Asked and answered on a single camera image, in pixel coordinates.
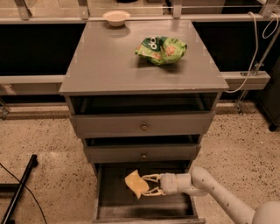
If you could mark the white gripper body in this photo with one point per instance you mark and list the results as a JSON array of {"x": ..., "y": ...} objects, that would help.
[{"x": 169, "y": 184}]

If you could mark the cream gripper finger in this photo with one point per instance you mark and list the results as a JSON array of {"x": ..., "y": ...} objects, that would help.
[
  {"x": 152, "y": 177},
  {"x": 153, "y": 192}
]

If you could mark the yellow sponge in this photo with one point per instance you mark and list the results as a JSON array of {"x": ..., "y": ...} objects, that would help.
[{"x": 136, "y": 184}]

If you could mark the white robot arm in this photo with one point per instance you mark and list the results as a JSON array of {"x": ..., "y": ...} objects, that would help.
[{"x": 199, "y": 182}]

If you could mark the grey middle drawer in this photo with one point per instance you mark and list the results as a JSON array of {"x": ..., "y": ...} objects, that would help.
[{"x": 132, "y": 153}]

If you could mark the grey open bottom drawer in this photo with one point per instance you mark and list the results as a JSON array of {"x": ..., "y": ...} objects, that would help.
[{"x": 115, "y": 203}]

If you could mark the grey wooden drawer cabinet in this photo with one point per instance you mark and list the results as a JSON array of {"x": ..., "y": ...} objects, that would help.
[{"x": 141, "y": 98}]

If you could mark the grey top drawer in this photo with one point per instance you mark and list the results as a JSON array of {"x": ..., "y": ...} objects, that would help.
[{"x": 128, "y": 125}]

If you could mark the green crumpled chip bag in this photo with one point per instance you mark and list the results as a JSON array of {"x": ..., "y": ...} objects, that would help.
[{"x": 161, "y": 50}]

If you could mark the black metal stand leg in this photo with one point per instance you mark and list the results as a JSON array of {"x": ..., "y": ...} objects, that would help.
[{"x": 16, "y": 190}]

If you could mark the small white bowl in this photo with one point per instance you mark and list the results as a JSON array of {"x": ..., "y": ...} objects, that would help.
[{"x": 116, "y": 18}]

